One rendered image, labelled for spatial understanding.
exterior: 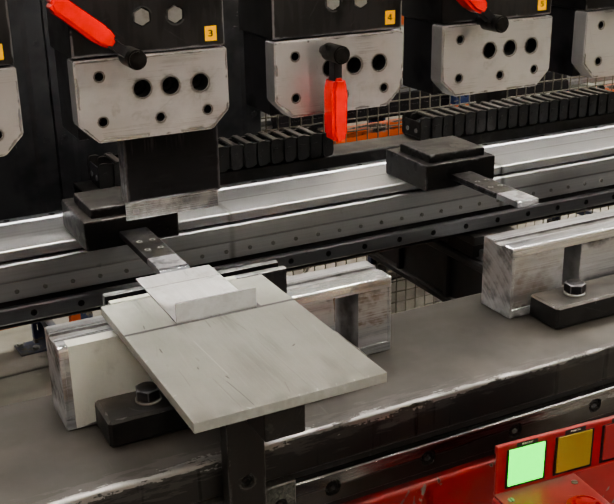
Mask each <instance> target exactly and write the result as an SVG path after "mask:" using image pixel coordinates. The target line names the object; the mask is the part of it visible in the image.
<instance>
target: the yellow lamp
mask: <svg viewBox="0 0 614 504"><path fill-rule="evenodd" d="M592 434H593V429H590V430H586V431H582V432H578V433H574V434H571V435H567V436H563V437H559V438H558V448H557V460H556V472H555V473H560V472H563V471H567V470H571V469H574V468H578V467H581V466H585V465H589V464H590V454H591V444H592Z"/></svg>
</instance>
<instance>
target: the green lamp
mask: <svg viewBox="0 0 614 504"><path fill-rule="evenodd" d="M544 455H545V441H544V442H540V443H536V444H532V445H528V446H524V447H521V448H517V449H513V450H510V452H509V468H508V483H507V486H508V487H509V486H512V485H516V484H520V483H523V482H527V481H531V480H534V479H538V478H542V477H543V468H544Z"/></svg>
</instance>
